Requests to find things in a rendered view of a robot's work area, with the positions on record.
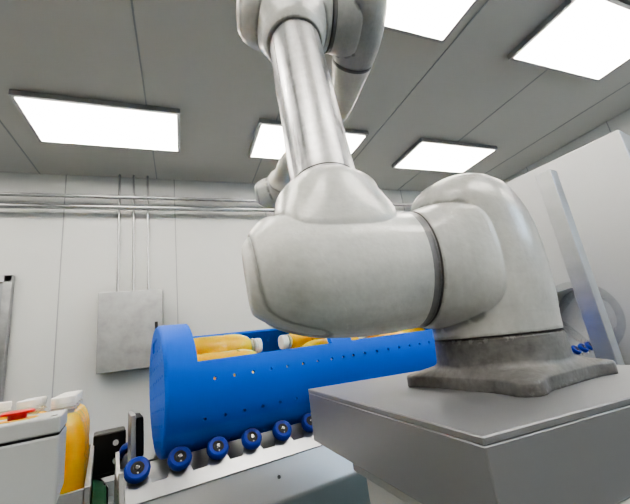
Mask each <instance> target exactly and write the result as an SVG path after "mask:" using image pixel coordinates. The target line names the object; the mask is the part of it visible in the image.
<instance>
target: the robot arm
mask: <svg viewBox="0 0 630 504"><path fill-rule="evenodd" d="M386 13H387V0H237V2H236V14H237V30H238V33H239V35H240V37H241V38H242V40H243V42H245V43H246V44H247V45H248V46H250V47H251V48H253V49H255V50H258V51H261V52H262V53H263V54H264V55H265V56H266V57H267V58H268V59H269V61H270V62H271V63H272V66H273V73H274V80H275V87H276V94H277V101H278V104H279V110H280V117H281V124H282V131H283V138H284V145H285V152H284V154H283V155H282V156H281V158H280V160H279V162H278V164H277V167H276V170H274V171H272V172H271V173H270V175H269V176H268V178H264V179H262V180H260V181H259V182H257V183H256V185H255V187H254V190H255V196H256V201H257V203H258V204H260V205H261V206H263V207H266V208H270V209H275V212H274V216H267V217H265V218H263V219H262V220H260V221H259V222H258V223H257V224H256V225H255V226H254V227H253V228H252V229H251V231H250V232H249V234H248V237H247V239H246V240H245V242H244V244H243V246H242V251H241V252H242V262H243V270H244V277H245V283H246V290H247V295H248V301H249V306H250V310H251V313H252V315H253V316H254V317H256V318H257V319H259V320H261V321H263V322H265V323H266V324H267V325H269V326H270V327H272V328H274V329H277V330H280V331H283V332H287V333H291V334H295V335H300V336H306V337H314V338H353V337H366V336H374V335H382V334H388V333H394V332H399V331H403V330H407V329H413V328H426V329H432V331H433V336H434V340H435V350H436V359H437V363H436V365H435V366H432V367H430V368H427V369H424V370H421V371H418V372H415V373H412V374H409V375H407V383H408V387H425V388H439V389H450V390H461V391H472V392H483V393H494V394H503V395H508V396H513V397H523V398H531V397H542V396H546V395H548V394H549V393H550V392H552V391H554V390H557V389H560V388H564V387H567V386H570V385H574V384H577V383H580V382H584V381H587V380H590V379H594V378H597V377H601V376H606V375H612V374H618V373H619V372H618V369H617V366H616V363H615V361H613V360H609V359H599V358H590V357H583V356H576V355H574V354H573V351H572V348H571V346H570V343H569V340H568V338H567V335H566V333H565V330H564V329H563V328H564V327H563V323H562V318H561V314H560V308H559V302H558V296H557V291H556V287H555V283H554V279H553V275H552V271H551V268H550V264H549V261H548V258H547V255H546V251H545V248H544V245H543V243H542V240H541V237H540V234H539V232H538V229H537V227H536V224H535V222H534V220H533V218H532V216H531V215H530V213H529V211H528V209H527V208H526V206H525V205H524V203H523V202H522V201H521V199H520V198H519V197H518V196H517V195H516V194H515V192H514V191H513V190H512V189H511V188H510V187H509V186H508V185H506V184H505V183H504V182H503V181H501V180H500V179H497V178H494V177H491V176H489V175H486V174H482V173H463V174H457V175H453V176H450V177H447V178H444V179H442V180H440V181H438V182H436V183H435V184H433V185H431V186H429V187H428V188H426V189H425V190H424V191H423V192H422V193H421V194H420V195H419V196H418V197H417V198H416V200H415V201H414V202H413V204H412V206H411V210H410V211H409V212H396V210H395V207H394V205H393V204H392V203H391V202H390V201H389V200H388V198H387V197H386V196H385V195H384V194H383V193H382V191H381V190H380V189H379V188H378V186H377V184H376V183H375V181H374V180H373V179H372V178H371V177H370V176H368V175H367V174H365V173H363V172H361V171H359V170H356V169H355V167H354V163H353V159H352V155H351V152H350V148H349V144H348V141H347V137H346V133H345V130H344V126H343V122H344V121H345V119H346V118H347V117H348V115H349V114H350V112H351V110H352V108H353V106H354V104H355V102H356V100H357V98H358V95H359V93H360V91H361V89H362V86H363V84H364V82H365V80H366V78H367V76H368V74H369V72H370V70H371V68H372V65H373V62H374V60H375V57H376V55H377V52H378V50H379V47H380V43H381V39H382V35H383V31H384V26H385V20H386ZM324 54H330V55H333V57H332V82H331V78H330V74H329V70H328V67H327V63H326V59H325V56H324Z"/></svg>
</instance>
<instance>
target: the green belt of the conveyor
mask: <svg viewBox="0 0 630 504"><path fill-rule="evenodd" d="M90 504H106V485H104V482H103V481H100V480H96V479H94V480H93V481H92V488H91V498H90Z"/></svg>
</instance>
